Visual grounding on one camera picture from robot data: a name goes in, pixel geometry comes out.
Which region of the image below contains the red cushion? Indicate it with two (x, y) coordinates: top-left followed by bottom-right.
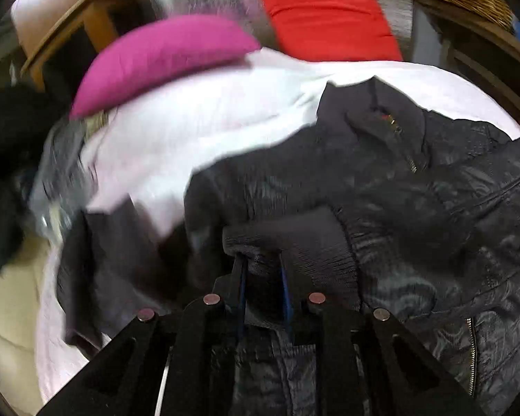
(261, 0), (403, 62)

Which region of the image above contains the magenta pillow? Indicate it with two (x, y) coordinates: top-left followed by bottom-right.
(69, 14), (261, 119)

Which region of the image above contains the grey folded garment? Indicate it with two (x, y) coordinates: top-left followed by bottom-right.
(28, 112), (108, 244)

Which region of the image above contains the pale pink bed blanket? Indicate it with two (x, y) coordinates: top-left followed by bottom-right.
(34, 47), (520, 404)

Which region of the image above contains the black quilted jacket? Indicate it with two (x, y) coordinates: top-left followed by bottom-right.
(57, 78), (520, 415)

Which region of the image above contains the wooden chair with beige seat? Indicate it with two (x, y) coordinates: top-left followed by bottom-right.
(11, 0), (131, 90)

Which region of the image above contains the dark clothes pile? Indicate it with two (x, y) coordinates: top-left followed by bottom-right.
(0, 84), (66, 271)

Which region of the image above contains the wicker rattan shelf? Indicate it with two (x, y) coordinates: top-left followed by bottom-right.
(414, 0), (520, 124)

